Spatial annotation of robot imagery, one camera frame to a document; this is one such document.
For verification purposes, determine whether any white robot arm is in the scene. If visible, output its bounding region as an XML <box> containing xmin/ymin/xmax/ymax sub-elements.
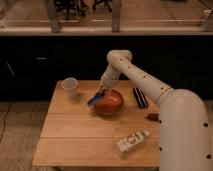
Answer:
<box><xmin>100</xmin><ymin>50</ymin><xmax>213</xmax><ymax>171</ymax></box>

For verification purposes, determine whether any black office chair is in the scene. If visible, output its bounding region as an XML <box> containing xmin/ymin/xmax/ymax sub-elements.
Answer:
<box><xmin>91</xmin><ymin>0</ymin><xmax>113</xmax><ymax>13</ymax></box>
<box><xmin>54</xmin><ymin>0</ymin><xmax>88</xmax><ymax>16</ymax></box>

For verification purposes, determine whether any black rectangular box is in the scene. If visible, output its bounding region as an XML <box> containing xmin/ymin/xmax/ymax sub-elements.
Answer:
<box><xmin>133</xmin><ymin>88</ymin><xmax>148</xmax><ymax>108</ymax></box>

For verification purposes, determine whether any wooden table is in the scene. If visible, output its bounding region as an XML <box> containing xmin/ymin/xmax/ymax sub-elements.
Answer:
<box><xmin>33</xmin><ymin>80</ymin><xmax>159</xmax><ymax>167</ymax></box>

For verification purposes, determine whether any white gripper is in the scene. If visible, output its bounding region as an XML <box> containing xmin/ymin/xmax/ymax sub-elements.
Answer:
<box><xmin>99</xmin><ymin>65</ymin><xmax>120</xmax><ymax>96</ymax></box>

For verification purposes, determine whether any black cable left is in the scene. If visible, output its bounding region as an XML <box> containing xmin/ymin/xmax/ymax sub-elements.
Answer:
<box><xmin>0</xmin><ymin>103</ymin><xmax>12</xmax><ymax>144</ymax></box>

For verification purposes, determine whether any clear plastic cup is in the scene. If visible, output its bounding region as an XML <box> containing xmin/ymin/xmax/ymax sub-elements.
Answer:
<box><xmin>62</xmin><ymin>77</ymin><xmax>78</xmax><ymax>99</ymax></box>

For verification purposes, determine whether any orange ceramic bowl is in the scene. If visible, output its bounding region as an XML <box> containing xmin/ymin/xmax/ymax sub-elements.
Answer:
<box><xmin>94</xmin><ymin>90</ymin><xmax>124</xmax><ymax>116</ymax></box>

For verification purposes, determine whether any white carton bottle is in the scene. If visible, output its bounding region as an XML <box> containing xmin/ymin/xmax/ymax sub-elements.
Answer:
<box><xmin>116</xmin><ymin>130</ymin><xmax>150</xmax><ymax>154</ymax></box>

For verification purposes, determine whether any small brown object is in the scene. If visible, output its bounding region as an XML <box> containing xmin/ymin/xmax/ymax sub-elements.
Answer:
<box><xmin>146</xmin><ymin>113</ymin><xmax>159</xmax><ymax>122</ymax></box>

